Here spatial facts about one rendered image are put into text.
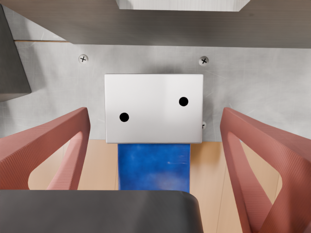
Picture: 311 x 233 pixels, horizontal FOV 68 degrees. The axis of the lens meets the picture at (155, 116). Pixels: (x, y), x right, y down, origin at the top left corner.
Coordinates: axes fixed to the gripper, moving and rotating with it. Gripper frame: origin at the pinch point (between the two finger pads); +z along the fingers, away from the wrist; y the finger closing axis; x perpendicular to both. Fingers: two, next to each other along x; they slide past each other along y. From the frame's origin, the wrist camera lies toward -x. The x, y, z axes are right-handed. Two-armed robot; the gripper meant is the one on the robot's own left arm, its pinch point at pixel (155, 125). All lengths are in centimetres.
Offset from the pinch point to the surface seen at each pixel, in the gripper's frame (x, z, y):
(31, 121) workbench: 2.7, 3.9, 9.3
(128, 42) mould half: -2.7, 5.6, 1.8
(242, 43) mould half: -2.7, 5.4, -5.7
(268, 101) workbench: 1.4, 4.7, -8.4
